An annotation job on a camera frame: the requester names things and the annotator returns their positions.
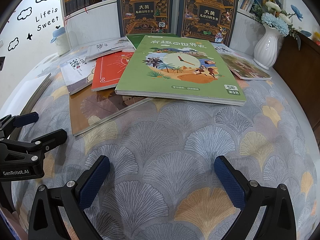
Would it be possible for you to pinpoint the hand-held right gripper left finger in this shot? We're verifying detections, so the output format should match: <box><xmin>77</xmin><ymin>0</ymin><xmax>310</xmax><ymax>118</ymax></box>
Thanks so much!
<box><xmin>27</xmin><ymin>155</ymin><xmax>110</xmax><ymax>240</ymax></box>

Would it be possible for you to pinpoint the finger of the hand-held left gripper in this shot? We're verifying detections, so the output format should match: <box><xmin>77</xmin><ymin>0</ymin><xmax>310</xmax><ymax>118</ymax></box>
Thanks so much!
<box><xmin>0</xmin><ymin>112</ymin><xmax>39</xmax><ymax>138</ymax></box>
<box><xmin>0</xmin><ymin>129</ymin><xmax>68</xmax><ymax>167</ymax></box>

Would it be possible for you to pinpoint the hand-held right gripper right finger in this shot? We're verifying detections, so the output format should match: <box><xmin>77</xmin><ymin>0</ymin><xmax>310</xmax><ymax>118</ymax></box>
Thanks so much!
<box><xmin>214</xmin><ymin>156</ymin><xmax>297</xmax><ymax>240</ymax></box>

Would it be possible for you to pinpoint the red book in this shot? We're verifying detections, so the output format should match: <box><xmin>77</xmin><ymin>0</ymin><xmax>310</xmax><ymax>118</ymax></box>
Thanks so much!
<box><xmin>91</xmin><ymin>52</ymin><xmax>137</xmax><ymax>92</ymax></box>

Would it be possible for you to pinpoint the white book with girl figure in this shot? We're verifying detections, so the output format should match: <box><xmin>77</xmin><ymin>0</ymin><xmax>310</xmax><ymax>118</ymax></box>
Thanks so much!
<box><xmin>86</xmin><ymin>39</ymin><xmax>134</xmax><ymax>61</ymax></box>

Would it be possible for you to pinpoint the green book with clock picture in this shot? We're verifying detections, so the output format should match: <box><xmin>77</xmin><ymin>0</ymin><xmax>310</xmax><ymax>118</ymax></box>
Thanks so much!
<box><xmin>115</xmin><ymin>35</ymin><xmax>247</xmax><ymax>106</ymax></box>

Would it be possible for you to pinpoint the plain white book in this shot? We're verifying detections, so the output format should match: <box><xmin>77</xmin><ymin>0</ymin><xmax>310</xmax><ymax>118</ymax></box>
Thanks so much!
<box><xmin>19</xmin><ymin>73</ymin><xmax>52</xmax><ymax>117</ymax></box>

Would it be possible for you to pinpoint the orange-brown book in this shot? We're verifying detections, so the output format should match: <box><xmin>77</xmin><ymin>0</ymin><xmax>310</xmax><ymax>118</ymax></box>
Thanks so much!
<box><xmin>69</xmin><ymin>90</ymin><xmax>153</xmax><ymax>137</ymax></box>

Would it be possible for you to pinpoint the white book with orange figure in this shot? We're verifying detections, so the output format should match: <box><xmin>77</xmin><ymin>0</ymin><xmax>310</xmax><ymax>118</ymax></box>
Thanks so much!
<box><xmin>60</xmin><ymin>56</ymin><xmax>97</xmax><ymax>96</ymax></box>

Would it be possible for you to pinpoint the white bottle with blue lid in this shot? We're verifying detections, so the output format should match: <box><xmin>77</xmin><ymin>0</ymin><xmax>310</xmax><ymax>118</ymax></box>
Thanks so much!
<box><xmin>50</xmin><ymin>27</ymin><xmax>70</xmax><ymax>55</ymax></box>

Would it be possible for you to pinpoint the book with painting cover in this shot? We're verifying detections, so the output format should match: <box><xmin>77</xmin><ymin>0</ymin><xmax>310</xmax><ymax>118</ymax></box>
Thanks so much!
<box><xmin>220</xmin><ymin>52</ymin><xmax>272</xmax><ymax>81</ymax></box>

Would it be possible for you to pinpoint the white bookshelf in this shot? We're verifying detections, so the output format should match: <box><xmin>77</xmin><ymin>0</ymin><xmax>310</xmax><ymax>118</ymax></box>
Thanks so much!
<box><xmin>60</xmin><ymin>0</ymin><xmax>265</xmax><ymax>53</ymax></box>

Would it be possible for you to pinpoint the brown wooden cabinet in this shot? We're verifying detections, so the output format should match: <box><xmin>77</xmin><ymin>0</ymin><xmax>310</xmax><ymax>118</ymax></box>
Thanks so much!
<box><xmin>271</xmin><ymin>32</ymin><xmax>320</xmax><ymax>135</ymax></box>

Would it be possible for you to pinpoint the white book with ink drawings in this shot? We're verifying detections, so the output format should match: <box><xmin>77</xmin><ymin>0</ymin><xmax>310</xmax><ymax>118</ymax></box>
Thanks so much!
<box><xmin>212</xmin><ymin>43</ymin><xmax>237</xmax><ymax>55</ymax></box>

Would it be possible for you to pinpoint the white ribbed vase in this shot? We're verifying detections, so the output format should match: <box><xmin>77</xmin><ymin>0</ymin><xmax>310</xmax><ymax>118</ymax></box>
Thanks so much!
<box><xmin>254</xmin><ymin>27</ymin><xmax>284</xmax><ymax>70</ymax></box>

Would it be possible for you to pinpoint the dark ornate encyclopedia book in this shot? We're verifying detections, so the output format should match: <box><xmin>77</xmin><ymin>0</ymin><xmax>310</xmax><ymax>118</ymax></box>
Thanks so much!
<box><xmin>115</xmin><ymin>0</ymin><xmax>174</xmax><ymax>37</ymax></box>
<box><xmin>177</xmin><ymin>0</ymin><xmax>239</xmax><ymax>46</ymax></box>

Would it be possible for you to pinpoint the white vase with flowers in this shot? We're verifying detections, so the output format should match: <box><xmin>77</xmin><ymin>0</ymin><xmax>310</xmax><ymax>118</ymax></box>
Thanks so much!
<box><xmin>246</xmin><ymin>0</ymin><xmax>313</xmax><ymax>50</ymax></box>

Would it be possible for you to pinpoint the cloud wall decal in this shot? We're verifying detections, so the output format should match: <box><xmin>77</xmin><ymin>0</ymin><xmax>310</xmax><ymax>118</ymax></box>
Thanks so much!
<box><xmin>7</xmin><ymin>37</ymin><xmax>20</xmax><ymax>51</ymax></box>
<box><xmin>17</xmin><ymin>7</ymin><xmax>33</xmax><ymax>20</ymax></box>

